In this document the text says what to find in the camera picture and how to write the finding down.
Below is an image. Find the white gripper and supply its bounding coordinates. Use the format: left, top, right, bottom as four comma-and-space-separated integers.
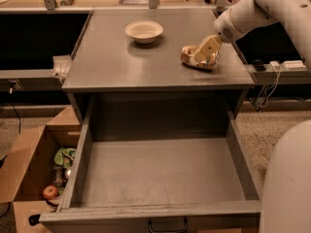
193, 9, 244, 70

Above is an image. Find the crushed orange soda can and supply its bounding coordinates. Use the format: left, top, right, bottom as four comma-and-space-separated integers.
181, 45, 213, 71

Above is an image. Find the grey metal cabinet counter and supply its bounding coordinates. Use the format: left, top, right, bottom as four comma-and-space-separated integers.
61, 7, 256, 124

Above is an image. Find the open grey top drawer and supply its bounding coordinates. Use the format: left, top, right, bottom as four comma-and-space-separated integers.
40, 95, 260, 233

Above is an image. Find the white paper bowl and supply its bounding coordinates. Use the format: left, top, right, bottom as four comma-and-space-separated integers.
125, 20, 163, 44

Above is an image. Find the white power strip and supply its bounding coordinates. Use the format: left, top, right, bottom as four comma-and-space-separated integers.
269, 60, 306, 71

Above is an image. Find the green snack bag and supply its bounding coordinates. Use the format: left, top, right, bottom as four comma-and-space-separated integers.
53, 148, 76, 168

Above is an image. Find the brown snack packet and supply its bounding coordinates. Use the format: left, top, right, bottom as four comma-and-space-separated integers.
52, 166, 64, 187

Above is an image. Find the red apple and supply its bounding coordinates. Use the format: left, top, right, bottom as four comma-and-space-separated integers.
43, 185, 59, 200

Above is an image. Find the brown cardboard box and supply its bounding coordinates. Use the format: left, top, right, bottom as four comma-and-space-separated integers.
0, 107, 81, 233

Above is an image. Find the white plastic bracket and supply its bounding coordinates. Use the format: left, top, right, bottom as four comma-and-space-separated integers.
50, 54, 72, 80

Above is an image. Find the black drawer handle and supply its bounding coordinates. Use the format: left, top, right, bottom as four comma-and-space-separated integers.
148, 217, 189, 233

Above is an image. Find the black power cable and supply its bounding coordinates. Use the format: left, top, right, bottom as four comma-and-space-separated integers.
8, 80, 22, 135

